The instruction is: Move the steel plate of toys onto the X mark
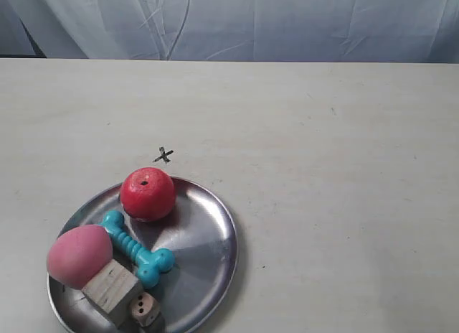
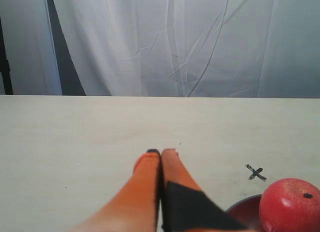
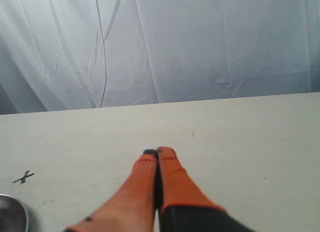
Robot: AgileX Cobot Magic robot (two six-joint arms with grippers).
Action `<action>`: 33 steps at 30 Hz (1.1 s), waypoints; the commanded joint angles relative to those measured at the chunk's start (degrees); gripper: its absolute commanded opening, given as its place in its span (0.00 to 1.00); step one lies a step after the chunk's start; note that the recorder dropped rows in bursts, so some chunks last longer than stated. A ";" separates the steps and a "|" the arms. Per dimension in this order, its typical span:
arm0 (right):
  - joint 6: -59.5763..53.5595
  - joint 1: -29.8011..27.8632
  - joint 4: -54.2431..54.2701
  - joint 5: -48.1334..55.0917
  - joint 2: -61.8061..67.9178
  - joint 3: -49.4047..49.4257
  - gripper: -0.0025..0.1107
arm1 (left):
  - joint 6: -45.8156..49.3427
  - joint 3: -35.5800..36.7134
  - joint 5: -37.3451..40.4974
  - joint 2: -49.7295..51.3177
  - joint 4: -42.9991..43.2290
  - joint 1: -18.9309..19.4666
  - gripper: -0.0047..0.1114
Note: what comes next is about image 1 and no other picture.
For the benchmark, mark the round metal plate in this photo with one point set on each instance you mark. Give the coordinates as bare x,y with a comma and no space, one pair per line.
201,233

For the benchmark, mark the red apple toy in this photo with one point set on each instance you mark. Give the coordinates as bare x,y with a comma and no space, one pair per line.
148,194

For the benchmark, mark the teal bone toy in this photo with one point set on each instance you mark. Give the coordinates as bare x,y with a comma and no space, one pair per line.
150,265

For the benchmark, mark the small wooden die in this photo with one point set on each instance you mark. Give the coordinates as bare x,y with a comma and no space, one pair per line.
144,309

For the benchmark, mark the wooden cube block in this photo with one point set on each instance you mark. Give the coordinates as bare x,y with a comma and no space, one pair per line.
111,291

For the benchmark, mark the pink peach toy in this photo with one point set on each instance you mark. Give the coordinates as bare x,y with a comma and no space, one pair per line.
77,255

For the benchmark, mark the white backdrop curtain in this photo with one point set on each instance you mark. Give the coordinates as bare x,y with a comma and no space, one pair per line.
233,30

